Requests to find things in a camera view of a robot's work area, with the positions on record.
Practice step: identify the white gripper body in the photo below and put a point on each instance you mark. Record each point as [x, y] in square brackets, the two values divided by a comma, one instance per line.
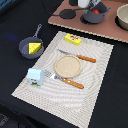
[87, 3]

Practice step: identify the large grey pot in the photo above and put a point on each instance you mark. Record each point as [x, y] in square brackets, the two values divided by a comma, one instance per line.
[94, 18]

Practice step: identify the yellow toy butter box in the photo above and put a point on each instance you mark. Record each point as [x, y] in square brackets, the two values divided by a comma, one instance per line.
[72, 39]

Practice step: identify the yellow toy cheese wedge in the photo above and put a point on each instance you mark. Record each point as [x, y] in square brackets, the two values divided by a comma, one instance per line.
[34, 47]

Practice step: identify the small grey pot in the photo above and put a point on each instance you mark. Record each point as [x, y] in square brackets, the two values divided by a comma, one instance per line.
[24, 45]

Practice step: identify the light blue milk carton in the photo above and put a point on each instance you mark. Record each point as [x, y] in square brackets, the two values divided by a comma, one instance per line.
[35, 76]

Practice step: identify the black stove burner disc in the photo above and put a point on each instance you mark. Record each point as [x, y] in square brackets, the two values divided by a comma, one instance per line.
[67, 14]

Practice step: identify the pink toy stove board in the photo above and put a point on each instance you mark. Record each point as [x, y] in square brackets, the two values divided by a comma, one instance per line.
[107, 28]

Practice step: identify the beige bowl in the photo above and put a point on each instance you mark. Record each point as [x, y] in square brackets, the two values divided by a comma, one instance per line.
[122, 14]

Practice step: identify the round wooden plate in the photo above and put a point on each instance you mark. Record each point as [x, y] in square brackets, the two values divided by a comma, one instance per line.
[68, 66]

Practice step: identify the woven beige placemat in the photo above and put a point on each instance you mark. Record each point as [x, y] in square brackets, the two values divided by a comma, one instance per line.
[63, 100]

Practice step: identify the toy knife wooden handle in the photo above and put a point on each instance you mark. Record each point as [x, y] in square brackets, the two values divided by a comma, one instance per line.
[78, 56]

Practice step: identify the toy fork wooden handle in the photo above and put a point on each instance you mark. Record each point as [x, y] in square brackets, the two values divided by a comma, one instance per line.
[70, 82]

